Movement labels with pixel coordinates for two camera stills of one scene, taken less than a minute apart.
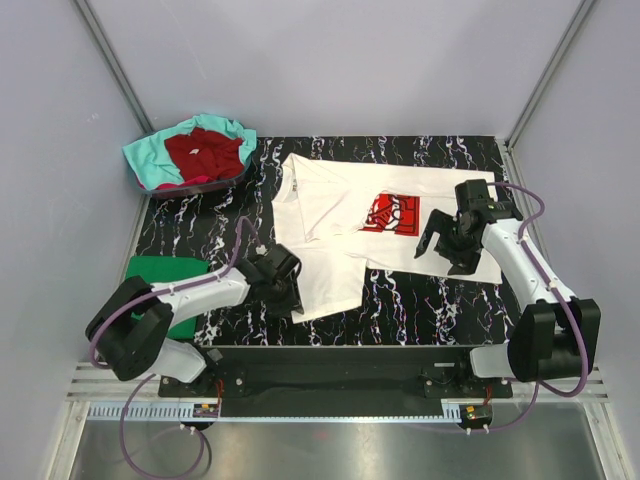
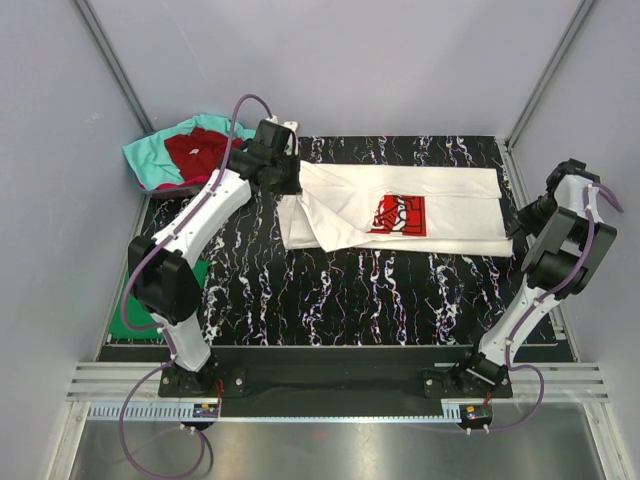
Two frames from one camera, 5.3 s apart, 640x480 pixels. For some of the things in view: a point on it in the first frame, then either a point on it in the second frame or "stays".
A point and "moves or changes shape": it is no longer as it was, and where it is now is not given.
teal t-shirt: [152, 163] stays
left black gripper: [292, 302] to [293, 187]
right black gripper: [465, 262] to [522, 222]
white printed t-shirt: [342, 220] moves or changes shape
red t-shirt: [204, 153] stays
